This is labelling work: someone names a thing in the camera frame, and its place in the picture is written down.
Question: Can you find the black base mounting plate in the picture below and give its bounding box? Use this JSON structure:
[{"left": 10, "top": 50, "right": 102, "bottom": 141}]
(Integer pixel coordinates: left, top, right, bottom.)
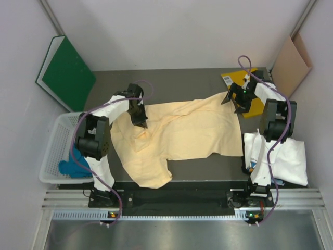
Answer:
[{"left": 88, "top": 190, "right": 266, "bottom": 210}]

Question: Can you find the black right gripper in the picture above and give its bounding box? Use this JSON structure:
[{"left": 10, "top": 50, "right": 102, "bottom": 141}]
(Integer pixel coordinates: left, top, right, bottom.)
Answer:
[{"left": 222, "top": 83, "right": 258, "bottom": 114}]

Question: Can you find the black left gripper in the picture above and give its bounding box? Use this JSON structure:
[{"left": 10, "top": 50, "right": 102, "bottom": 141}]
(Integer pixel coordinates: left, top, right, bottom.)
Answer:
[{"left": 127, "top": 102, "right": 147, "bottom": 129}]

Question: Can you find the perforated cable duct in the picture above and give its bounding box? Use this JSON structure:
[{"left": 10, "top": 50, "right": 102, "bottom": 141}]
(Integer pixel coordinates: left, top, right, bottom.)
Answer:
[{"left": 52, "top": 209, "right": 261, "bottom": 222}]

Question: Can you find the green binder folder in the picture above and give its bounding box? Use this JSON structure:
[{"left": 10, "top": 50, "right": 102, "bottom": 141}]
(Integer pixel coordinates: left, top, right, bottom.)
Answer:
[{"left": 35, "top": 36, "right": 96, "bottom": 112}]

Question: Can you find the cream yellow t shirt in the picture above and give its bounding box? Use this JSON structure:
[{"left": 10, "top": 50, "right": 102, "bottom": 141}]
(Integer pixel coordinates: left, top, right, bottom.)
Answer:
[{"left": 111, "top": 92, "right": 243, "bottom": 189}]

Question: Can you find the aluminium frame rail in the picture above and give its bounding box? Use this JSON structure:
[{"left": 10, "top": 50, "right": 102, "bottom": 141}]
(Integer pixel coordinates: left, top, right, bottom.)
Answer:
[{"left": 42, "top": 189, "right": 325, "bottom": 210}]

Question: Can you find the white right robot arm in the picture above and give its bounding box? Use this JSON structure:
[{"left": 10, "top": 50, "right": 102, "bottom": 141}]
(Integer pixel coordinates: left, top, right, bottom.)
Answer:
[{"left": 221, "top": 70, "right": 297, "bottom": 206}]

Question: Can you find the beige cardboard folder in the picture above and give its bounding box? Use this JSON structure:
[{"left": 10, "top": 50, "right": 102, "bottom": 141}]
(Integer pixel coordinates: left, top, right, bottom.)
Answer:
[{"left": 271, "top": 34, "right": 312, "bottom": 97}]

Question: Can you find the white folded t shirt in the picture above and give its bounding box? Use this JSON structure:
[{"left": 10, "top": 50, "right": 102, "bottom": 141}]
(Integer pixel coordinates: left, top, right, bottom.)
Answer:
[{"left": 244, "top": 132, "right": 308, "bottom": 186}]

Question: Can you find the white plastic basket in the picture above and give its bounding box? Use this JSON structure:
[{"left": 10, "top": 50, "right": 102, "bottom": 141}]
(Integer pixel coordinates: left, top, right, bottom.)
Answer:
[{"left": 39, "top": 112, "right": 93, "bottom": 184}]

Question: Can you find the yellow plastic folder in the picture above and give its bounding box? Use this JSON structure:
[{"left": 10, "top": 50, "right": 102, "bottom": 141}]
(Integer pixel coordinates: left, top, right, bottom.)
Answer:
[{"left": 221, "top": 70, "right": 264, "bottom": 118}]

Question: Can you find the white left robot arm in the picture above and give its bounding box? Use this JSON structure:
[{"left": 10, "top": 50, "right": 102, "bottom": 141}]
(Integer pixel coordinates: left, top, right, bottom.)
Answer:
[{"left": 72, "top": 83, "right": 148, "bottom": 207}]

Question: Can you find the blue t shirt in basket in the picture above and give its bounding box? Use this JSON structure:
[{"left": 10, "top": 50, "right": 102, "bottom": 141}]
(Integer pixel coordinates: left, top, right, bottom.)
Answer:
[{"left": 58, "top": 147, "right": 92, "bottom": 179}]

